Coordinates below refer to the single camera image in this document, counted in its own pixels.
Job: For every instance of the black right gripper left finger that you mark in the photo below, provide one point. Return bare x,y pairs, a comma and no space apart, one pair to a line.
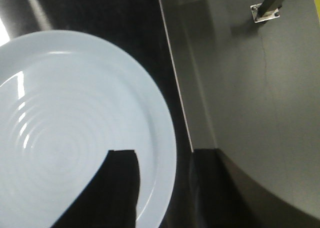
110,199

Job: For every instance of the steel leg with foot plate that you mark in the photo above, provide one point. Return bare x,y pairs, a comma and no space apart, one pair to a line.
265,11

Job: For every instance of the light blue plate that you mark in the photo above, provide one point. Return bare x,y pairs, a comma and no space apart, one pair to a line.
68,99

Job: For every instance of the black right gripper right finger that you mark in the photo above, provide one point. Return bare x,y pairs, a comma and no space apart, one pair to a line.
226,197

